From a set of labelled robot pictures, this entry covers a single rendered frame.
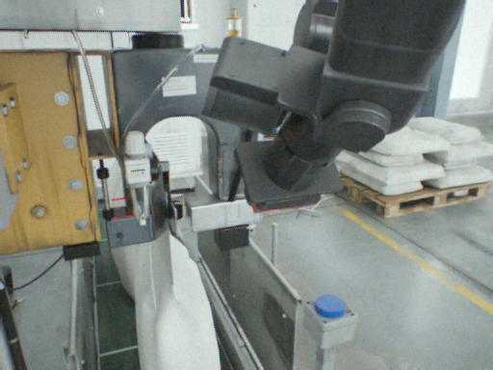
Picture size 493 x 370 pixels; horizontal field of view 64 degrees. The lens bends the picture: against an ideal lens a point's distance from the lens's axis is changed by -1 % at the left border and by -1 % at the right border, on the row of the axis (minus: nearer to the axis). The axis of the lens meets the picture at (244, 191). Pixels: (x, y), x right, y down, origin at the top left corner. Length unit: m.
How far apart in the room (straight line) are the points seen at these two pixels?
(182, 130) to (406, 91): 3.34
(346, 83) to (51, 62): 0.50
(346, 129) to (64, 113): 0.50
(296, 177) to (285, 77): 0.11
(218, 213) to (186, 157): 2.86
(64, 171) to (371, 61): 0.56
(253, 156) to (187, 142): 3.19
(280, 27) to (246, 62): 4.24
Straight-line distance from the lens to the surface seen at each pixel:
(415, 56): 0.22
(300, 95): 0.29
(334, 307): 0.84
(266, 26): 4.47
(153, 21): 0.68
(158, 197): 0.73
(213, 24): 4.89
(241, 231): 0.79
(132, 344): 1.50
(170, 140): 3.53
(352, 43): 0.21
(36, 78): 0.67
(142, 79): 0.66
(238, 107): 0.30
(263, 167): 0.39
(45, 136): 0.68
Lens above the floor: 1.35
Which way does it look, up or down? 21 degrees down
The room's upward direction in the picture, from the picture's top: straight up
